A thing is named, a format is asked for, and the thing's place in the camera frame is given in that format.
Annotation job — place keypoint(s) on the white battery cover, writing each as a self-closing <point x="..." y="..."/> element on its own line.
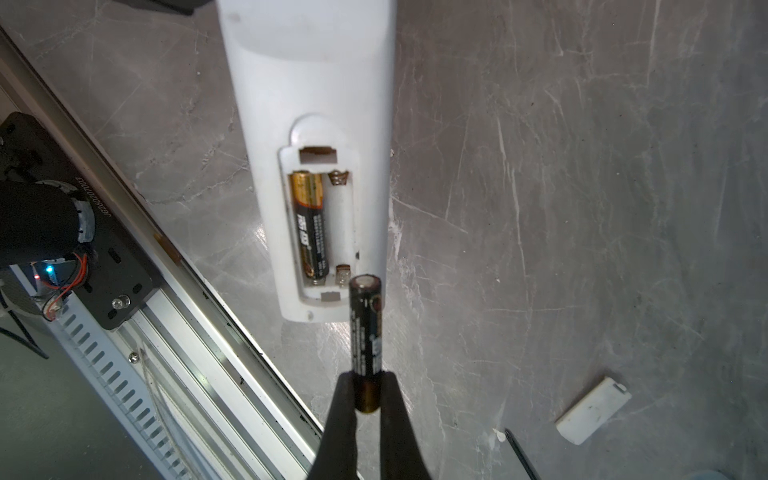
<point x="592" y="411"/>

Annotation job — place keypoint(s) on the green circuit board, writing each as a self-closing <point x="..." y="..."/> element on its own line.
<point x="52" y="283"/>

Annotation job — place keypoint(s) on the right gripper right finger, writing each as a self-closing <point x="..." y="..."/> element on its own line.
<point x="400" y="456"/>

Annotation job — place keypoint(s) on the white remote control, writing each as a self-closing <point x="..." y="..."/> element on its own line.
<point x="313" y="82"/>

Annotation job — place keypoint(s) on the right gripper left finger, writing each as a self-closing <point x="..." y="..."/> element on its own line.
<point x="337" y="454"/>

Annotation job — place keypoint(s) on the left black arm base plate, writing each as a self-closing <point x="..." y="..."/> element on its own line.
<point x="121" y="277"/>

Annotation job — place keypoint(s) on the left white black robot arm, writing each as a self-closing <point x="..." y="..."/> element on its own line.
<point x="45" y="220"/>

